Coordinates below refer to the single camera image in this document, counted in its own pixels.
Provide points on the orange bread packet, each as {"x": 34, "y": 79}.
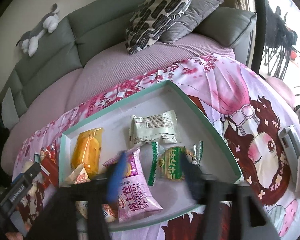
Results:
{"x": 88, "y": 150}

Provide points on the light grey cushion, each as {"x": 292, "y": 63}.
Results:
{"x": 8, "y": 111}

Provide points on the person left hand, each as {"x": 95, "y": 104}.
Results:
{"x": 14, "y": 236}

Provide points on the pink swiss roll packet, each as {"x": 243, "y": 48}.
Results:
{"x": 134, "y": 198}

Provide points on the white snack packet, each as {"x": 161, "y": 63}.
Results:
{"x": 161, "y": 128}

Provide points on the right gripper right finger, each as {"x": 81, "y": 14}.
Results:
{"x": 193, "y": 178}

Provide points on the red cartoon snack packet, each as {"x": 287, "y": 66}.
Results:
{"x": 49, "y": 151}

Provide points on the pink cartoon print cloth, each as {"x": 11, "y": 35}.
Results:
{"x": 245, "y": 110}

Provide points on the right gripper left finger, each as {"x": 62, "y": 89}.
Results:
{"x": 116, "y": 172}

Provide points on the dark red snack box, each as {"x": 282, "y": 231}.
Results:
{"x": 49, "y": 171}

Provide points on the grey sofa with pink cover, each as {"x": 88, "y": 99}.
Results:
{"x": 87, "y": 55}

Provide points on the green round cracker packet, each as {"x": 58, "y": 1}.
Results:
{"x": 166, "y": 162}

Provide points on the peach barcode pastry packet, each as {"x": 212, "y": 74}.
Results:
{"x": 78, "y": 176}

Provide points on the grey white plush toy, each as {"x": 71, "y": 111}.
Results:
{"x": 29, "y": 41}

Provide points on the black white patterned cushion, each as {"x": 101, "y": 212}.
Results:
{"x": 150, "y": 20}

